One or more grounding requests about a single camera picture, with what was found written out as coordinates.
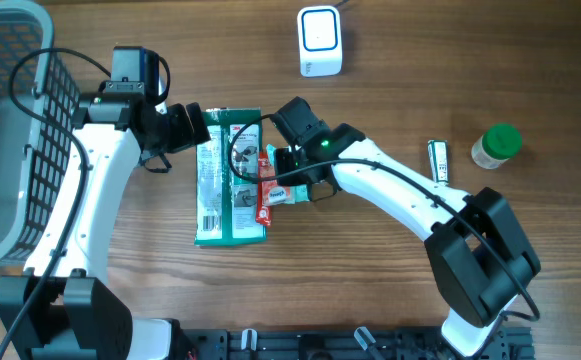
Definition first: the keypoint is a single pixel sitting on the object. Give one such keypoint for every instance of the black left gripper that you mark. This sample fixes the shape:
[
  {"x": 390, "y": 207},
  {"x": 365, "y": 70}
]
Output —
[{"x": 187, "y": 137}]

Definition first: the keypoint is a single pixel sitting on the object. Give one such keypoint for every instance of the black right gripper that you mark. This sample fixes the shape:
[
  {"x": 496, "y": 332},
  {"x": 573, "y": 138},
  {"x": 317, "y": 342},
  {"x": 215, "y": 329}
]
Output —
[{"x": 282, "y": 159}]

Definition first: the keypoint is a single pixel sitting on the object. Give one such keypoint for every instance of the light teal snack pouch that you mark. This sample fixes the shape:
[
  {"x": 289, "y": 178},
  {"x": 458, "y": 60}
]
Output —
[{"x": 296, "y": 194}]

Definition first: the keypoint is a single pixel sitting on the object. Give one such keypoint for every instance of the red chocolate bar packet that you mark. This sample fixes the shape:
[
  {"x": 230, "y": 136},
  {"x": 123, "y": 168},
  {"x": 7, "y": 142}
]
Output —
[{"x": 263, "y": 214}]

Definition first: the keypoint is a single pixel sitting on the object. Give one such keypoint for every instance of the large green 3M package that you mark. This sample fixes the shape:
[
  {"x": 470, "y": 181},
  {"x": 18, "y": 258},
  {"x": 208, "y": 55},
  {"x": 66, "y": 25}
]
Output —
[{"x": 226, "y": 204}]

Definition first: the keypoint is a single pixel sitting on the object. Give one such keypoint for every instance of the yogurt bottle red label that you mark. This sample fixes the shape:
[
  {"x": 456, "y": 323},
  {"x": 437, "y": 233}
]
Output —
[{"x": 497, "y": 145}]

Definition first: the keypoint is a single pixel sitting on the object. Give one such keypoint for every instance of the red yogurt label sleeve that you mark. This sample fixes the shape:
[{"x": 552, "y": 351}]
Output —
[{"x": 274, "y": 194}]

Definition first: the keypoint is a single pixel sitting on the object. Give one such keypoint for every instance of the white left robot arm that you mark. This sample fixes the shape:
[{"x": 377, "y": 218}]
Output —
[{"x": 60, "y": 307}]

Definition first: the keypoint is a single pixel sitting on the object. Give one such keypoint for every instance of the white barcode scanner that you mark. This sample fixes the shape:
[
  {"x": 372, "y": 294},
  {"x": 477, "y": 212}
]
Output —
[{"x": 320, "y": 41}]

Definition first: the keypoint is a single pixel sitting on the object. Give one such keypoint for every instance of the dark grey plastic basket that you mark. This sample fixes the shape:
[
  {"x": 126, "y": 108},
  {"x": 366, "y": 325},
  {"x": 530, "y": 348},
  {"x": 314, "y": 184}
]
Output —
[{"x": 33, "y": 157}]

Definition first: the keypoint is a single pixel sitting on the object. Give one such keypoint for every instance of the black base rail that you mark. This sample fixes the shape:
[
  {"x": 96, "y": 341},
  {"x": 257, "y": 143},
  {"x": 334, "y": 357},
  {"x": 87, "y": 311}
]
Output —
[{"x": 416, "y": 343}]

